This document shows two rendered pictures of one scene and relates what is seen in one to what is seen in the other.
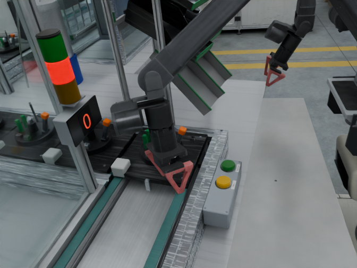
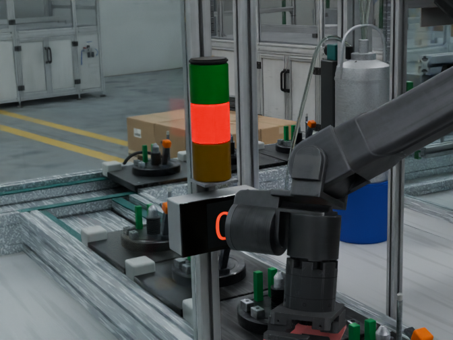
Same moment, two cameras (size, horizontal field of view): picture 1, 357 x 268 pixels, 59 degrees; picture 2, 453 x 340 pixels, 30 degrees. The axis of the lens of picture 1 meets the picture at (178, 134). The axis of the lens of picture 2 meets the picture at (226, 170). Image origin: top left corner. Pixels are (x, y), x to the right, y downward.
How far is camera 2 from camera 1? 0.48 m
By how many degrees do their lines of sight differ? 41
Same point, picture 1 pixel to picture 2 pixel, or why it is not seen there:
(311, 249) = not seen: outside the picture
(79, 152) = (201, 286)
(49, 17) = (360, 94)
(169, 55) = (357, 129)
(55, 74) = (195, 123)
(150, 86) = (299, 170)
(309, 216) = not seen: outside the picture
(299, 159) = not seen: outside the picture
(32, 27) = (190, 47)
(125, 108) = (258, 202)
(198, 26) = (431, 92)
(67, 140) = (175, 240)
